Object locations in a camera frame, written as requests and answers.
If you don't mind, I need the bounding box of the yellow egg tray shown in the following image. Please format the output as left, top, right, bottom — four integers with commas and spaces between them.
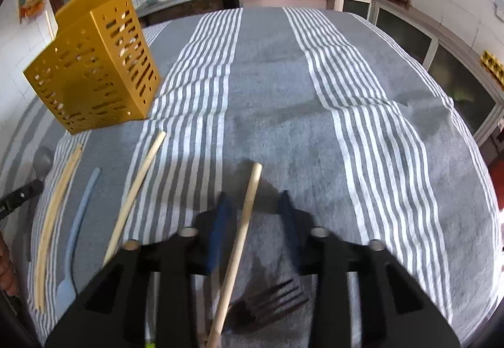
480, 50, 504, 87

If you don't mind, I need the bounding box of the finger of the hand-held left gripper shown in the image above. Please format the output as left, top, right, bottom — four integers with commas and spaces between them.
0, 180, 44, 220

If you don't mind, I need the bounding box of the grey metal spoon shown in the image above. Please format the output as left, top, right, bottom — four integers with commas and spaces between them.
26, 146, 56, 215

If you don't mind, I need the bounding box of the hanging plastic bag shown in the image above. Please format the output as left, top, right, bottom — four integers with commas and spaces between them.
18, 0, 48, 24

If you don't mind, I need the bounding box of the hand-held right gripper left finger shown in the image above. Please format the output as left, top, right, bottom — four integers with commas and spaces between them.
44, 191, 237, 348

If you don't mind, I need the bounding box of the yellow perforated utensil holder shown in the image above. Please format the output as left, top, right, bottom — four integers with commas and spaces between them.
23, 0, 162, 135

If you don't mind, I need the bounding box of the person's left hand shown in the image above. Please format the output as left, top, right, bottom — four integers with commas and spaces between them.
0, 234, 20, 297

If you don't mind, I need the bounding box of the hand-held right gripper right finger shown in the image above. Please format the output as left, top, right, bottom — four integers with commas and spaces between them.
278, 191, 461, 348

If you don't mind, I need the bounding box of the kitchen counter with cabinets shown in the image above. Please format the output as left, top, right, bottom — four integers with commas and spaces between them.
335, 0, 504, 144

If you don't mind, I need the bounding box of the metal fork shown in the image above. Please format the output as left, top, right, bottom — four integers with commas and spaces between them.
226, 279, 312, 335

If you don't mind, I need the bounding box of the grey white striped tablecloth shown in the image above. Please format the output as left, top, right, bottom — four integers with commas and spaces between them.
0, 7, 493, 348

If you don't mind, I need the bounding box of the light blue plastic fork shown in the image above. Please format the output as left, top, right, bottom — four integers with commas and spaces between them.
55, 168, 101, 319

